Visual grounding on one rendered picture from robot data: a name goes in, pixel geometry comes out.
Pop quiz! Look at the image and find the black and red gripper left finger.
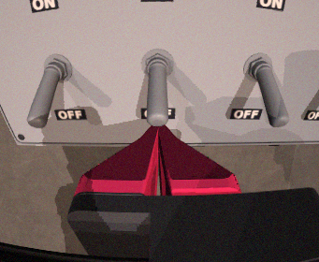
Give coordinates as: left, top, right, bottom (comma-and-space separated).
75, 125, 158, 196

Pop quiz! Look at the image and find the grey switch console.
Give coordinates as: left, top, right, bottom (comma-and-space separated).
0, 0, 319, 146

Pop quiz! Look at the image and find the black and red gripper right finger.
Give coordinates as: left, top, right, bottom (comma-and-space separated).
158, 125, 241, 196

